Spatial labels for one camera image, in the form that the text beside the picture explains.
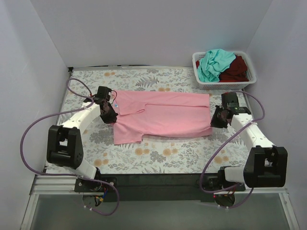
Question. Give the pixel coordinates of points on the aluminium frame rail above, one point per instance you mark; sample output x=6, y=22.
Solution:
x=45, y=185

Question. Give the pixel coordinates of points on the teal t shirt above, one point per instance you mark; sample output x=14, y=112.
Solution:
x=213, y=64

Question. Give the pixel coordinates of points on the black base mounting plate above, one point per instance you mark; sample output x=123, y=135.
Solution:
x=151, y=187

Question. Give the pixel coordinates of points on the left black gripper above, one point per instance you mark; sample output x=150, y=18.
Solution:
x=108, y=113

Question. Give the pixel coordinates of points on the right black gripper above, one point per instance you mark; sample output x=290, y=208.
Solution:
x=218, y=119

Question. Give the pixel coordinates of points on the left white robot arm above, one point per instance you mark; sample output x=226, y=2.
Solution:
x=65, y=147

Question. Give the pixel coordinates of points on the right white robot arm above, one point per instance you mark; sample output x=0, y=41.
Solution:
x=266, y=163

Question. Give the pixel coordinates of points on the dark red t shirt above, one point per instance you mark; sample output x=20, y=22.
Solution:
x=237, y=72

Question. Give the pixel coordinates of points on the white plastic basket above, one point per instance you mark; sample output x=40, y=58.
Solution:
x=251, y=74

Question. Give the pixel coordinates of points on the pink t shirt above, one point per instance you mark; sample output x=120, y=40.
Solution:
x=162, y=114

